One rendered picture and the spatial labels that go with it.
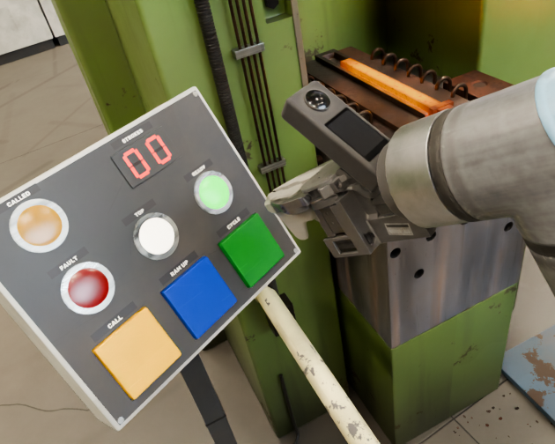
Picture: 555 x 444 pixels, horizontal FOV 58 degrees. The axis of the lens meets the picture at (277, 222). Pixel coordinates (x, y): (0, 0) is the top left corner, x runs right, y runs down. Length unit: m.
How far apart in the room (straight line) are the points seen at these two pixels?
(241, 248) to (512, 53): 0.83
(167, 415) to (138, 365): 1.21
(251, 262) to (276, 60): 0.40
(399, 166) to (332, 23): 1.00
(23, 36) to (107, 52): 4.75
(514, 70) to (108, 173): 0.97
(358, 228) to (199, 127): 0.30
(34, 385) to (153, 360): 1.54
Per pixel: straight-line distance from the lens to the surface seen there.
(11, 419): 2.10
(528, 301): 2.00
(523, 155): 0.35
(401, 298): 1.11
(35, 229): 0.59
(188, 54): 0.87
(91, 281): 0.60
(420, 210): 0.40
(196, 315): 0.64
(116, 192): 0.62
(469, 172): 0.37
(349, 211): 0.47
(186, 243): 0.65
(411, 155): 0.39
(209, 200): 0.66
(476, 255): 1.20
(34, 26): 6.02
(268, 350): 1.33
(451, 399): 1.60
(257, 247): 0.69
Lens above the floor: 1.45
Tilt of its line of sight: 38 degrees down
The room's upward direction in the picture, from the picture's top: 12 degrees counter-clockwise
